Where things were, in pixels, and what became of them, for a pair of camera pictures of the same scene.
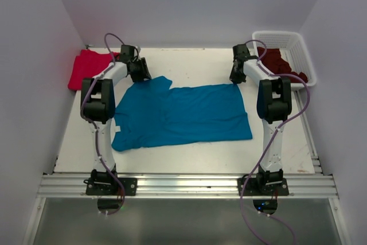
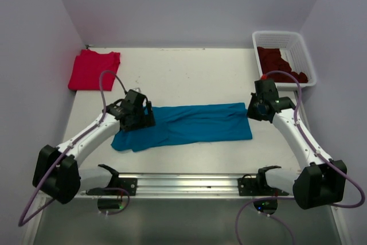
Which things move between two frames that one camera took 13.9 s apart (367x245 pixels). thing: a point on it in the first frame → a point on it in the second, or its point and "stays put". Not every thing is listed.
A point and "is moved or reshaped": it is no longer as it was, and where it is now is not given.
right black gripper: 237,80 → 251,113
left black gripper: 144,73 → 146,120
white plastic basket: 293,49 stays put
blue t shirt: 152,112 is moved or reshaped
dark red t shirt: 274,63 stays put
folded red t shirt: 88,65 stays put
